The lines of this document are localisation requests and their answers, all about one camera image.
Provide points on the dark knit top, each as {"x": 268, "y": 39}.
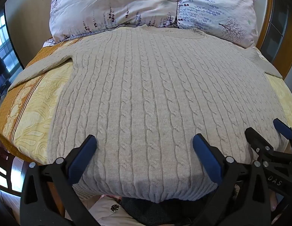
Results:
{"x": 155, "y": 211}

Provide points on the blue floral pillow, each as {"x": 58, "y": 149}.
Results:
{"x": 214, "y": 7}

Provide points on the pink floral pillow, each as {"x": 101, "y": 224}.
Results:
{"x": 113, "y": 2}

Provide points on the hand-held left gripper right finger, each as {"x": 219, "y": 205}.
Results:
{"x": 207, "y": 156}

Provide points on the pink padded jacket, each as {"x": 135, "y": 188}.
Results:
{"x": 106, "y": 214}

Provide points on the yellow patterned bed sheet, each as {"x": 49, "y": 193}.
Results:
{"x": 37, "y": 113}

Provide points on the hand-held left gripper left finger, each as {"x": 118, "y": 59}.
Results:
{"x": 83, "y": 156}

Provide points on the glass window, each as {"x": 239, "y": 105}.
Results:
{"x": 0, "y": 35}

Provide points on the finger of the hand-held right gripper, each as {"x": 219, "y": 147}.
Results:
{"x": 283, "y": 129}
{"x": 260, "y": 142}

